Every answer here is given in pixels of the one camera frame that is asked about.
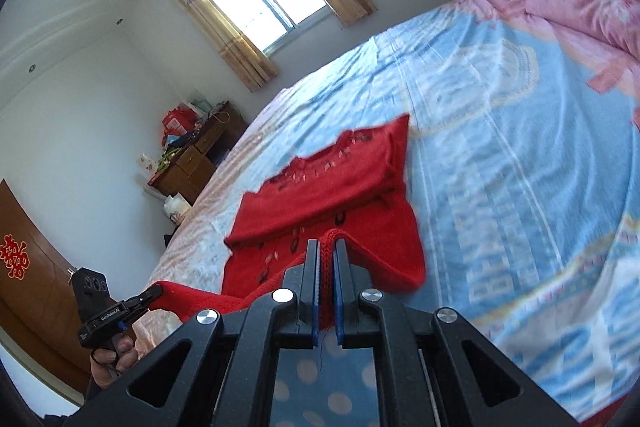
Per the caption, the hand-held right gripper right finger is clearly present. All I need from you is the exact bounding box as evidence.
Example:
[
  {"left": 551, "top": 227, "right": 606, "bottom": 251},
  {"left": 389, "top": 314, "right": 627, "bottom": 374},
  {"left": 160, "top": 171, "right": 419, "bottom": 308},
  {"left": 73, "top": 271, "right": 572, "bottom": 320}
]
[{"left": 334, "top": 238, "right": 601, "bottom": 427}]

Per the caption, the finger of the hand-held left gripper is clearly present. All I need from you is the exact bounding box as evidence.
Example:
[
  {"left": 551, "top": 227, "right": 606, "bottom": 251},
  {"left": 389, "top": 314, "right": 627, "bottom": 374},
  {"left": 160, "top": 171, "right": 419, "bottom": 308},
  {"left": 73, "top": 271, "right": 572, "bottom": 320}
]
[{"left": 122, "top": 284, "right": 164, "bottom": 314}]

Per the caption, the brown wooden desk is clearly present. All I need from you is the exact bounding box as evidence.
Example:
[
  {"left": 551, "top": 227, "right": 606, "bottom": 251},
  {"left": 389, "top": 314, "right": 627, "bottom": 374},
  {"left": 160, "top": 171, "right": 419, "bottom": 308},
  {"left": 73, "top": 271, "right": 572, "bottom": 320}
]
[{"left": 146, "top": 102, "right": 248, "bottom": 206}]

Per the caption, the person's left forearm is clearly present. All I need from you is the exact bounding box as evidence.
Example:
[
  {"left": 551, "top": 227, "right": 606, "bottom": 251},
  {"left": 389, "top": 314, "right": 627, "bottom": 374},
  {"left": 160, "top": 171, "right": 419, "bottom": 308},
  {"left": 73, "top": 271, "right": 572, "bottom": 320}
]
[{"left": 42, "top": 372, "right": 108, "bottom": 423}]

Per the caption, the red gift bag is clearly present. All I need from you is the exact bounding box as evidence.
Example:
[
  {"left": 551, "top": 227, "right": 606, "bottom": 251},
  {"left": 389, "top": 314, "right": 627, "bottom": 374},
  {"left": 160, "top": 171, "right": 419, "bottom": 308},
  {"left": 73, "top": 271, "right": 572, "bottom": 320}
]
[{"left": 161, "top": 106, "right": 197, "bottom": 146}]

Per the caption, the brown wooden wardrobe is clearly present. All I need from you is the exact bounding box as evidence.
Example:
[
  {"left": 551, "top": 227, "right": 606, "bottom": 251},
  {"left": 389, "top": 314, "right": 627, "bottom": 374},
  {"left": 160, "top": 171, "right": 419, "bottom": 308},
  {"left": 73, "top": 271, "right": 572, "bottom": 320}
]
[{"left": 0, "top": 179, "right": 108, "bottom": 394}]

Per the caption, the red knitted sweater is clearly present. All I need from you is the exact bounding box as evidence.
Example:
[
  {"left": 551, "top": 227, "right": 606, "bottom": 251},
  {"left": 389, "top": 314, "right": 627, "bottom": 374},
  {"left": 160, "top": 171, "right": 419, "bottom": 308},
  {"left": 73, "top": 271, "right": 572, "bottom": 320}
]
[{"left": 145, "top": 113, "right": 427, "bottom": 330}]

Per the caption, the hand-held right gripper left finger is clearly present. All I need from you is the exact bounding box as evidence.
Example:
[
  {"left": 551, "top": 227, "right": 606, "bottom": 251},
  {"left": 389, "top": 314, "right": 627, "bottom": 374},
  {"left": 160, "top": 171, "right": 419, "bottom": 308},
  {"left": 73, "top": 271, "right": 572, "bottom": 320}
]
[{"left": 42, "top": 239, "right": 321, "bottom": 427}]

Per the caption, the person's left hand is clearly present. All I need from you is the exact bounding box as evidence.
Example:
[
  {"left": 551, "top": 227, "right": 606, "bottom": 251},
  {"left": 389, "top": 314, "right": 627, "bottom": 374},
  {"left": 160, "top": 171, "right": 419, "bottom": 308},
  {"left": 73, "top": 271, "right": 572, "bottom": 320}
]
[{"left": 90, "top": 336, "right": 137, "bottom": 390}]

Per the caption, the blue polka dot cloth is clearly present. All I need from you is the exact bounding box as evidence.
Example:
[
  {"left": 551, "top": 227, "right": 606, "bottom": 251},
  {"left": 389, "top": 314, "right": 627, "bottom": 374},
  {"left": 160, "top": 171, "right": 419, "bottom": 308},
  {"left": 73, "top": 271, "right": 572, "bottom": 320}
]
[{"left": 272, "top": 332, "right": 378, "bottom": 427}]

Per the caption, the bed with blue sheet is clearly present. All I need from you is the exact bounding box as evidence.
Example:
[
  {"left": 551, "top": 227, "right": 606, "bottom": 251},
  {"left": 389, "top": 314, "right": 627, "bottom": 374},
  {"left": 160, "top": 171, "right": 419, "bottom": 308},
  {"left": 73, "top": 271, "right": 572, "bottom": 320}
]
[{"left": 132, "top": 0, "right": 640, "bottom": 423}]

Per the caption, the white paper bag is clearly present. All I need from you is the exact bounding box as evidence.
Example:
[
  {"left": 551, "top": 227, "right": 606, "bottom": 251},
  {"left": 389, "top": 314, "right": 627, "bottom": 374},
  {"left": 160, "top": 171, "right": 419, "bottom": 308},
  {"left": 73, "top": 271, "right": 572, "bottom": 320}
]
[{"left": 163, "top": 194, "right": 192, "bottom": 223}]

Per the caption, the red paper decoration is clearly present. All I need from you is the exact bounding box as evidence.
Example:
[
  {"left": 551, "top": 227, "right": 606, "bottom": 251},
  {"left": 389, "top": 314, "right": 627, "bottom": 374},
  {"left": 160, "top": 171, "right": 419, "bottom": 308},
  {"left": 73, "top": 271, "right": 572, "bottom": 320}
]
[{"left": 0, "top": 234, "right": 31, "bottom": 281}]

